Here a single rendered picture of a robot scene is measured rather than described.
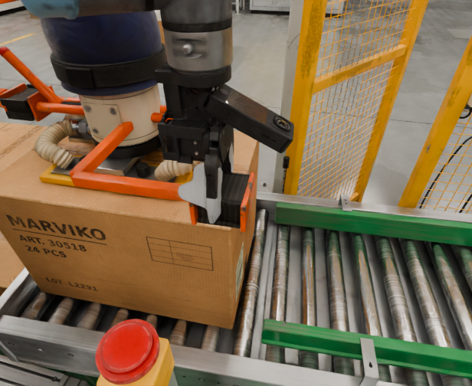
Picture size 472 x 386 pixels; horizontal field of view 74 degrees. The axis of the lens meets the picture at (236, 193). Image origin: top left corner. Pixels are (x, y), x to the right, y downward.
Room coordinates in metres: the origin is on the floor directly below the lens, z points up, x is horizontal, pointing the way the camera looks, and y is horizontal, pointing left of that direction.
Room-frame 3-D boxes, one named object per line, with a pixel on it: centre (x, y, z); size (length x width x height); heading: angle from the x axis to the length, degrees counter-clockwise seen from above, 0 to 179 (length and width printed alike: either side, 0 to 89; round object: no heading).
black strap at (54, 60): (0.69, 0.26, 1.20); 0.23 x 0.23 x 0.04
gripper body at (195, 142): (0.38, 0.05, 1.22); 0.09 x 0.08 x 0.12; 78
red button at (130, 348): (0.17, 0.12, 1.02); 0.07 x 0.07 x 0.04
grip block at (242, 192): (0.37, 0.02, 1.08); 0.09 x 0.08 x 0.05; 168
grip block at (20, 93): (0.74, 0.50, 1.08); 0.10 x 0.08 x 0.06; 168
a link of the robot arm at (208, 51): (0.38, 0.04, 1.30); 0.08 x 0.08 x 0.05
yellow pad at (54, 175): (0.60, 0.28, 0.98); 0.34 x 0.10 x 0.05; 78
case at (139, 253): (0.69, 0.26, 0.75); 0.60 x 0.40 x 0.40; 78
